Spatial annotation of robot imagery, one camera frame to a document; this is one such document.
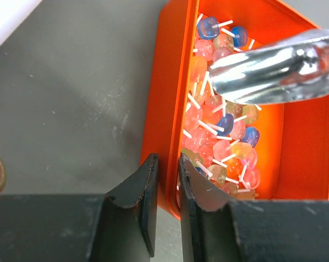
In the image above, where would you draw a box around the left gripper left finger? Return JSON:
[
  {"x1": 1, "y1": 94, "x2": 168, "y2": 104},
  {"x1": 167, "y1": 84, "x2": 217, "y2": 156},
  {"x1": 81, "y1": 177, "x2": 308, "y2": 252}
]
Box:
[{"x1": 0, "y1": 153, "x2": 159, "y2": 261}]

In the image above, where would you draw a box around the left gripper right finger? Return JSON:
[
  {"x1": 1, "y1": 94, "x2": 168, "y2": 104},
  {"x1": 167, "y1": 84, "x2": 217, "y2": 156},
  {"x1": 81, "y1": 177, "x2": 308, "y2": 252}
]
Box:
[{"x1": 178, "y1": 154, "x2": 329, "y2": 261}]

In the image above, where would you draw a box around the white plastic basket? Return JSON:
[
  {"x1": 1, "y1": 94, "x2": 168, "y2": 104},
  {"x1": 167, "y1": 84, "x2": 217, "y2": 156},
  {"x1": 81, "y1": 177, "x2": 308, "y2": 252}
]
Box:
[{"x1": 0, "y1": 0, "x2": 42, "y2": 46}]

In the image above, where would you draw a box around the orange candy tray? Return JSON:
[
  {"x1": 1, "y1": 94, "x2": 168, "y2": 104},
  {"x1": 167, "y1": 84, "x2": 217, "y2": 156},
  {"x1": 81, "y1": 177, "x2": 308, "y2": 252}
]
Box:
[{"x1": 140, "y1": 1, "x2": 329, "y2": 218}]

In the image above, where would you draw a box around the silver metal scoop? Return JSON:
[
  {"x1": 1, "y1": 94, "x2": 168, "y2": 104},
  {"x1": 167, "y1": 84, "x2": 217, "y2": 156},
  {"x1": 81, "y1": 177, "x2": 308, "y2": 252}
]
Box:
[{"x1": 208, "y1": 29, "x2": 329, "y2": 105}]

